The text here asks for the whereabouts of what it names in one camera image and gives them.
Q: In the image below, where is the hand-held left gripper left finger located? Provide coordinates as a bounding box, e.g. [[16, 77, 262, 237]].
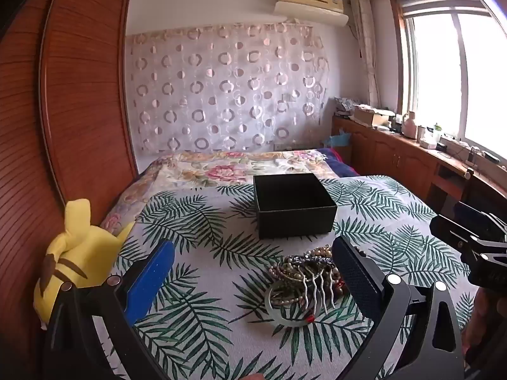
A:
[[42, 239, 177, 380]]

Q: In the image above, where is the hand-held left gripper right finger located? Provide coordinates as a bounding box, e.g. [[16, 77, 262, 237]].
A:
[[331, 237, 465, 380]]

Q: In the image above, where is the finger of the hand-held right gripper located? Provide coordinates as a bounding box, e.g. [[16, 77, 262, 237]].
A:
[[430, 214, 496, 264], [453, 202, 507, 243]]

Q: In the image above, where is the silver hair comb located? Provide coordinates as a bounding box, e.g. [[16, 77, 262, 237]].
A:
[[283, 255, 337, 314]]

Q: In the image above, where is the pile of beaded jewelry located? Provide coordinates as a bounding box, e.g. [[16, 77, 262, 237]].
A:
[[267, 244, 367, 313]]

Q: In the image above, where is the black square box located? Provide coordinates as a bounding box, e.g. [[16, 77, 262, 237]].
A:
[[253, 173, 338, 240]]

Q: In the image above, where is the grey-green bangle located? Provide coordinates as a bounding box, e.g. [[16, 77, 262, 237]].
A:
[[265, 281, 318, 328]]

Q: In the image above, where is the person's right hand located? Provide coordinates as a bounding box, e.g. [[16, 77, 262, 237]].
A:
[[461, 285, 507, 369]]

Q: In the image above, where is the leaf print bedsheet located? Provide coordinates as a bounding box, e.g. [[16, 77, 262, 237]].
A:
[[99, 176, 476, 380]]

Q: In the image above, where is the yellow plush toy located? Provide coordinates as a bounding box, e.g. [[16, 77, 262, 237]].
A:
[[33, 198, 135, 331]]

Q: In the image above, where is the long wooden cabinet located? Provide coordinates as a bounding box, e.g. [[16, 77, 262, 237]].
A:
[[331, 116, 507, 214]]

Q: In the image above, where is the pink kettle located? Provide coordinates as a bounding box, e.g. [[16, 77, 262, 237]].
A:
[[402, 111, 418, 140]]

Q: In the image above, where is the dark blue blanket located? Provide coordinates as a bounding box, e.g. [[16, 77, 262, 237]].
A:
[[317, 147, 361, 179]]

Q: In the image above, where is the floral quilt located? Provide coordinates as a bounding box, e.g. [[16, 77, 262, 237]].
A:
[[101, 149, 337, 230]]

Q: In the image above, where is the open cardboard box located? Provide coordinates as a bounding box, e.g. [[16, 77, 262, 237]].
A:
[[352, 105, 397, 127]]

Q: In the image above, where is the light blue bag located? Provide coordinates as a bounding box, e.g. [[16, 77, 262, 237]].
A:
[[325, 132, 351, 148]]

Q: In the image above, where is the wooden framed window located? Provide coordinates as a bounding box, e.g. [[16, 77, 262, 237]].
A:
[[390, 0, 507, 159]]

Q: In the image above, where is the blue white patterned cloth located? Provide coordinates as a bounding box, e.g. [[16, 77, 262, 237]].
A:
[[333, 97, 361, 117]]

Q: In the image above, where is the wooden slatted wardrobe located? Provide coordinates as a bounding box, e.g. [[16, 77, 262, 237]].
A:
[[0, 0, 139, 325]]

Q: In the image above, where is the pale window curtain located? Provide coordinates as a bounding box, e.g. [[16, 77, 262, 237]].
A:
[[350, 0, 381, 107]]

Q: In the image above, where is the cream air conditioner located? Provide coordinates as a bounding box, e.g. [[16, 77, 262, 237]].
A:
[[274, 0, 349, 28]]

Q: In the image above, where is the circle pattern wall curtain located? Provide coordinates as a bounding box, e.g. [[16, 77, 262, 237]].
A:
[[126, 20, 331, 155]]

